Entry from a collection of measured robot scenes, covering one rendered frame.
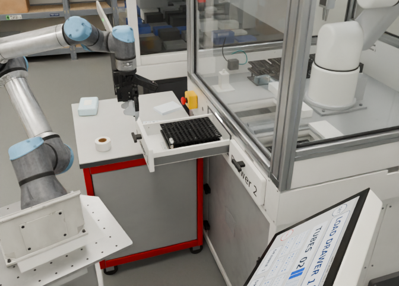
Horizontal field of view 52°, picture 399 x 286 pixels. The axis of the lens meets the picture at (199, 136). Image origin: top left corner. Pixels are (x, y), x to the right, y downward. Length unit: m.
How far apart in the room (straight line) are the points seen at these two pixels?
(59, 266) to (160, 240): 0.92
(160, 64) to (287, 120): 1.38
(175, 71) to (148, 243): 1.01
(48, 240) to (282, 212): 0.76
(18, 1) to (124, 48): 3.90
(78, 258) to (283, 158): 0.72
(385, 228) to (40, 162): 1.30
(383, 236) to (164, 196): 0.99
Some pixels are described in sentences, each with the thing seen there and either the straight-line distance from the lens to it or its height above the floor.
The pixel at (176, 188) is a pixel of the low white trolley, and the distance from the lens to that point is 2.04.
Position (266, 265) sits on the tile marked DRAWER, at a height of 1.00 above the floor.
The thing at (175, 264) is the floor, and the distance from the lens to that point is 2.37.
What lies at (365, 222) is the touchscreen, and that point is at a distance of 0.91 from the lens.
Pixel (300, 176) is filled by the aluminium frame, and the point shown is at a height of 0.99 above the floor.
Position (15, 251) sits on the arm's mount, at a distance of 1.44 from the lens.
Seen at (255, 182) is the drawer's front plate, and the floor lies 0.89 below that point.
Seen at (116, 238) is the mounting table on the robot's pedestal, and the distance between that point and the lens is 1.45.
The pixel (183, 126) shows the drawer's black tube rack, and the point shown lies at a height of 0.90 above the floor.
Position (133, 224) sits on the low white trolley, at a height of 0.34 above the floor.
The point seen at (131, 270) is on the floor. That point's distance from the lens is 2.37.
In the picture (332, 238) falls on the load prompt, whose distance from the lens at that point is 0.89.
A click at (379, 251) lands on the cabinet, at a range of 1.88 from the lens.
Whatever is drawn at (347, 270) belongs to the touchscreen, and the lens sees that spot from 0.80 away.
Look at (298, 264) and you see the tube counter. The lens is 0.90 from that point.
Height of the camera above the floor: 1.75
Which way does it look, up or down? 30 degrees down
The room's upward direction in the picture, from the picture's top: straight up
